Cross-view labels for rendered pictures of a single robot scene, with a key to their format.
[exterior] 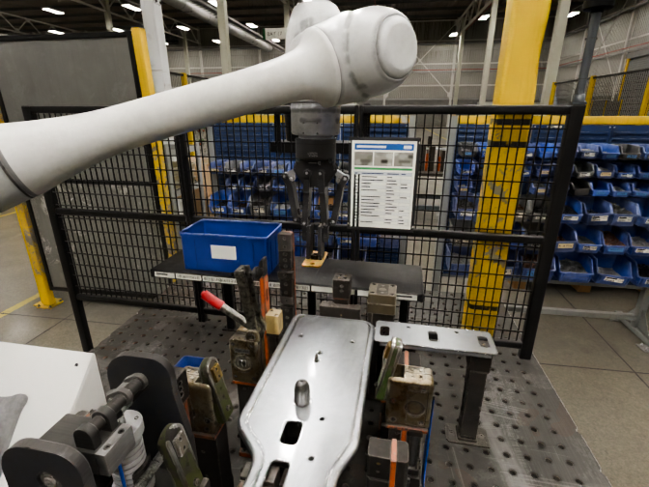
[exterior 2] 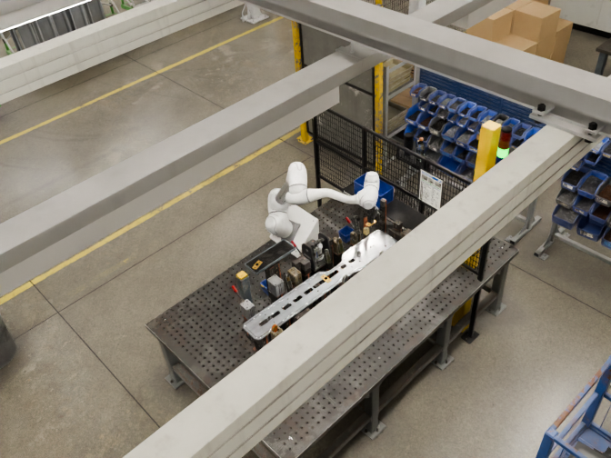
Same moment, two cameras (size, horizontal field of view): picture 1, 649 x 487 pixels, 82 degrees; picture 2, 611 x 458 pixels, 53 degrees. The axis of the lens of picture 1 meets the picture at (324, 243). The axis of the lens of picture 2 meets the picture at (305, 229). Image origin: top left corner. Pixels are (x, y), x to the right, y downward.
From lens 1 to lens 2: 3.91 m
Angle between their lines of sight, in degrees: 41
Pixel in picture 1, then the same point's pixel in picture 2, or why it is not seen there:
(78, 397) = (312, 230)
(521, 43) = (479, 163)
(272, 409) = (351, 254)
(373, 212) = (426, 197)
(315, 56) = (356, 200)
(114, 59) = not seen: hidden behind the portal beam
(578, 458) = (446, 310)
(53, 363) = (307, 217)
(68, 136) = (317, 195)
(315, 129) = not seen: hidden behind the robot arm
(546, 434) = (446, 301)
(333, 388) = (368, 256)
